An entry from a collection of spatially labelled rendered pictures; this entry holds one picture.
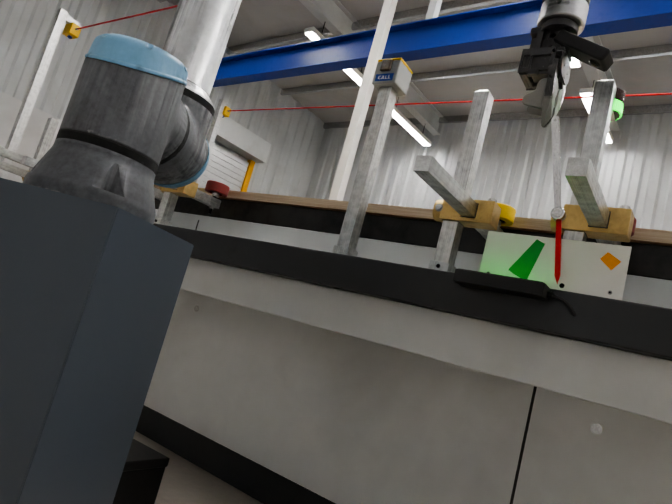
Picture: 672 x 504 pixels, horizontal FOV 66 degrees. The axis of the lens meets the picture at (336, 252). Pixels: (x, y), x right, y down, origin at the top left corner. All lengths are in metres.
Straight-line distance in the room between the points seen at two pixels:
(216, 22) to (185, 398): 1.20
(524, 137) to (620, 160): 1.61
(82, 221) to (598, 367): 0.86
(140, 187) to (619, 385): 0.85
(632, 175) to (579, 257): 7.96
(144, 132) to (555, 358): 0.81
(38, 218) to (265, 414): 1.01
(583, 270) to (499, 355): 0.22
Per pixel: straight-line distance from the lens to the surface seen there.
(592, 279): 1.05
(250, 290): 1.44
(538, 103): 1.12
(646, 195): 8.87
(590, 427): 1.25
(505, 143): 9.84
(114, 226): 0.72
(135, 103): 0.85
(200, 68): 1.08
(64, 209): 0.76
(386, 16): 2.99
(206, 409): 1.78
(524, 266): 1.08
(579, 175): 0.85
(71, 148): 0.84
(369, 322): 1.21
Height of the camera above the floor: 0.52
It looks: 8 degrees up
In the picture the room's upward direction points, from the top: 15 degrees clockwise
